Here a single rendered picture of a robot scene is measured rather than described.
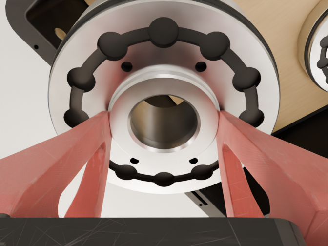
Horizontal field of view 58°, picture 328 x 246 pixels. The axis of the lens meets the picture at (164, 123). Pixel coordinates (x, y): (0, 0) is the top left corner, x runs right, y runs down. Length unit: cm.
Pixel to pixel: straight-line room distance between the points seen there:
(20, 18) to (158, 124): 13
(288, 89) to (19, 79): 41
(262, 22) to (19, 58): 37
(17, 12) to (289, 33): 24
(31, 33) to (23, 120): 38
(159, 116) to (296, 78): 22
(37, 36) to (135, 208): 51
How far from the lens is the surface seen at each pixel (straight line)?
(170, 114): 16
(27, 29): 24
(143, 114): 15
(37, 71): 53
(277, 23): 32
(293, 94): 36
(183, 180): 16
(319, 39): 30
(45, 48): 24
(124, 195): 66
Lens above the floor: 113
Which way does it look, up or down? 56 degrees down
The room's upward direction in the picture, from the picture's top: 172 degrees counter-clockwise
